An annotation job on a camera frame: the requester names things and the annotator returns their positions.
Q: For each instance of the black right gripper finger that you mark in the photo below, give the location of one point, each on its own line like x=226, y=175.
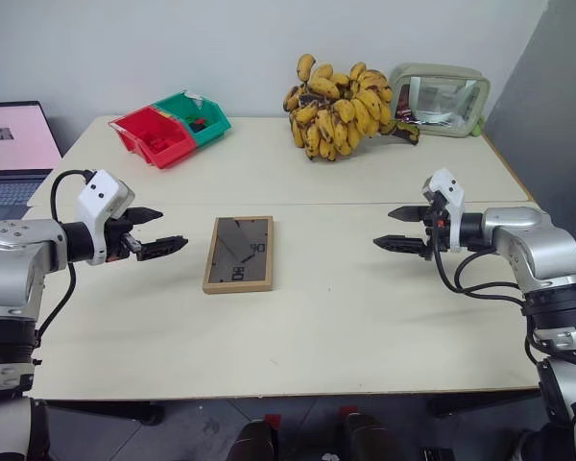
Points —
x=410, y=214
x=403, y=245

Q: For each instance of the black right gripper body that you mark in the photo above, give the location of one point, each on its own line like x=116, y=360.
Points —
x=437, y=235

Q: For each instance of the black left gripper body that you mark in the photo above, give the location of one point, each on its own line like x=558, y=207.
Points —
x=117, y=245

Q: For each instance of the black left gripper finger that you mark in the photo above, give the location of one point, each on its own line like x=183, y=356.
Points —
x=146, y=214
x=160, y=247

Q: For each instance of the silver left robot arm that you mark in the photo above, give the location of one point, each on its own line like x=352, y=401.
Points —
x=9, y=269

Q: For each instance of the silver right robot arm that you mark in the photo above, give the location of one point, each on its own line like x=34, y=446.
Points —
x=533, y=245

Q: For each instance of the red plastic storage bin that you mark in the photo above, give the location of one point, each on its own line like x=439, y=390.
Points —
x=149, y=134

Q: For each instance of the small black parts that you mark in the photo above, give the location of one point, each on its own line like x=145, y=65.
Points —
x=197, y=123

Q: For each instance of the green plastic storage bin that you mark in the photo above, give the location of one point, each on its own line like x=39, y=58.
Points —
x=211, y=127

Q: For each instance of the dark red packet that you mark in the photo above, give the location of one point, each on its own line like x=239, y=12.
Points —
x=403, y=103

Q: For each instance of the beige pouch with clear window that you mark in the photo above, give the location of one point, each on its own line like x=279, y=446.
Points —
x=441, y=101

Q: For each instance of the bunch of yellow bananas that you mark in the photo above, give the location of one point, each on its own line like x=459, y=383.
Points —
x=341, y=115

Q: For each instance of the grey laptop with pink screen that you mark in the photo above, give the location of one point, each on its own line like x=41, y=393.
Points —
x=14, y=144

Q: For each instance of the black table foot bar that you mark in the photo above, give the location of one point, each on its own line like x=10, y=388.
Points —
x=105, y=412

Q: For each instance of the dark rounded shape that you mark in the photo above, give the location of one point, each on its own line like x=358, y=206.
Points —
x=367, y=437
x=254, y=442

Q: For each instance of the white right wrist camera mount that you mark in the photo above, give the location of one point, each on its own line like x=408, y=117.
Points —
x=453, y=192

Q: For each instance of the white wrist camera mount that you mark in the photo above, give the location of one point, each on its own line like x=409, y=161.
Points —
x=98, y=192
x=453, y=192

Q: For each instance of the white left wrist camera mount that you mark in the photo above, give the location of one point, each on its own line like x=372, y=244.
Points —
x=98, y=192

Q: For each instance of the wooden framed grey board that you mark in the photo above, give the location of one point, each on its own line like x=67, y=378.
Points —
x=240, y=254

